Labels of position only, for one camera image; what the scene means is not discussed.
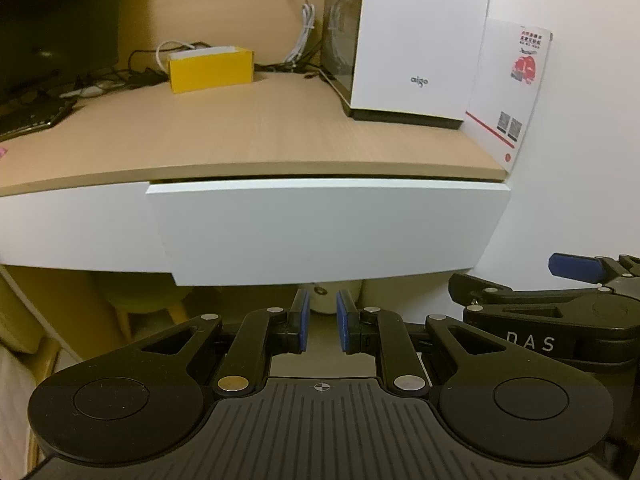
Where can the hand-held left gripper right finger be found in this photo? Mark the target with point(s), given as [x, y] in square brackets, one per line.
[342, 322]

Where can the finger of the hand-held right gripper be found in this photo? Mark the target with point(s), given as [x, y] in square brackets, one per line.
[470, 287]
[575, 266]

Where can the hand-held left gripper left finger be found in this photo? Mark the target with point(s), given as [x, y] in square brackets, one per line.
[302, 322]

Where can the white drawer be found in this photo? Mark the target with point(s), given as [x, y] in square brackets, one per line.
[75, 230]
[325, 230]

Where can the white plush pillow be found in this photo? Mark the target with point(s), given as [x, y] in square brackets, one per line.
[324, 296]

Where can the green stool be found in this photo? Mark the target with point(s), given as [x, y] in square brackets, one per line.
[145, 295]

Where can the white printed card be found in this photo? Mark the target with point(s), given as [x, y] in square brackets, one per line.
[505, 90]

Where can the white drawer front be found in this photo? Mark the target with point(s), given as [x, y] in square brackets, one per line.
[75, 230]

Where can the white computer case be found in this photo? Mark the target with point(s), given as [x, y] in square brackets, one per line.
[425, 35]

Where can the yellow cardboard box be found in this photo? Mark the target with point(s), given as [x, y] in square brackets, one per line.
[210, 72]

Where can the black keyboard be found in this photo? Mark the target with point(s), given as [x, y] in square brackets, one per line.
[30, 117]

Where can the black monitor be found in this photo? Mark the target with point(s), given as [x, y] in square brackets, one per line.
[50, 35]

